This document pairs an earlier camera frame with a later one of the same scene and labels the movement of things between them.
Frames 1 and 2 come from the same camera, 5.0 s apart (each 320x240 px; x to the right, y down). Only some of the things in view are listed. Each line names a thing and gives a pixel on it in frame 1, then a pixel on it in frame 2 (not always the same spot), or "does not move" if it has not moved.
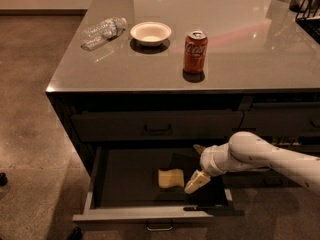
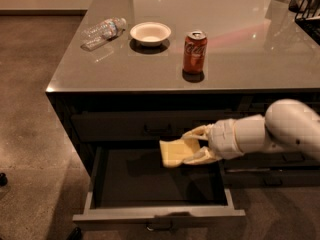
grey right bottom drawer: x=263 y=178 does not move
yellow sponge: x=171 y=178 to x=174 y=152
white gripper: x=209 y=161 to x=221 y=138
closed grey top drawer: x=156 y=125 does not move
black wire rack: x=306 y=2 does not move
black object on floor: x=3 y=179 does not move
